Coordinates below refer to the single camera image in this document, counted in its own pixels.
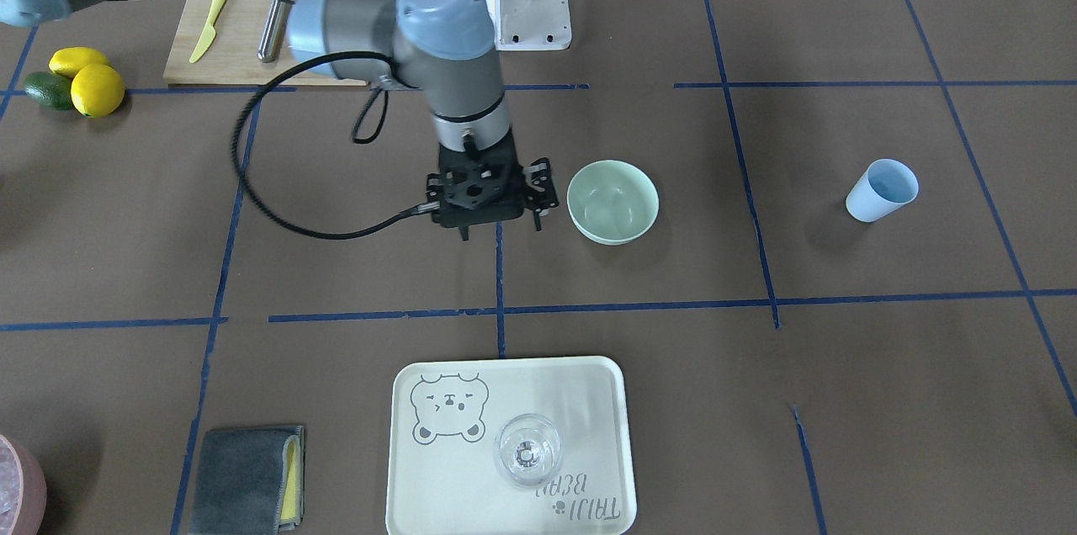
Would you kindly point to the green avocado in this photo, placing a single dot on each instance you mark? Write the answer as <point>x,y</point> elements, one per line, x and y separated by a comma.
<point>50,90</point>

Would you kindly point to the clear glass on tray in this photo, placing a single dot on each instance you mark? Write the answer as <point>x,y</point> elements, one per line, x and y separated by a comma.
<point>529,450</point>

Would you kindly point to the yellow plastic knife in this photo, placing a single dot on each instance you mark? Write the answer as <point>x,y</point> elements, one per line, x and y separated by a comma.
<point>208,31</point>

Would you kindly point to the light blue plastic cup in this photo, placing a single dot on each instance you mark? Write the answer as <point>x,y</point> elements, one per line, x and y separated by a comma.
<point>885,186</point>

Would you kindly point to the wooden cutting board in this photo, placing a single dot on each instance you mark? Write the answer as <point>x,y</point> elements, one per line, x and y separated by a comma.
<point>232,57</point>

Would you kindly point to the yellow lemon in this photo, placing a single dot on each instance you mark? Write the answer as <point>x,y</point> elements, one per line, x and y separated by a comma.
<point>68,62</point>
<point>97,90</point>

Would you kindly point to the cream serving tray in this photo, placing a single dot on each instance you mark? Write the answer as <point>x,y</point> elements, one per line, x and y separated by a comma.
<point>443,476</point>

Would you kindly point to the grey folded cloth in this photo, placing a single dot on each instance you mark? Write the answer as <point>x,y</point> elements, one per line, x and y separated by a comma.
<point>250,481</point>

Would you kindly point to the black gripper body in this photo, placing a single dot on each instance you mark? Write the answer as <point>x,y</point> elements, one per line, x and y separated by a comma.
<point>539,187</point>

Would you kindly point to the steel muddler black cap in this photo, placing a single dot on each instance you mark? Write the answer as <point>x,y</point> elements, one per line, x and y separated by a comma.
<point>268,48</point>

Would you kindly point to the green ceramic bowl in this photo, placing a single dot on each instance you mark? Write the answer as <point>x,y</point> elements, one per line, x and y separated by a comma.
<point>612,202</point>

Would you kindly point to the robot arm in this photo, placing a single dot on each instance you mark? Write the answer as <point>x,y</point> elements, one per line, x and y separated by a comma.
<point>443,48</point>

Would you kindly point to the pink bowl with ice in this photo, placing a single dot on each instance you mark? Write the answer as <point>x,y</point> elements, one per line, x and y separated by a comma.
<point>24,489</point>

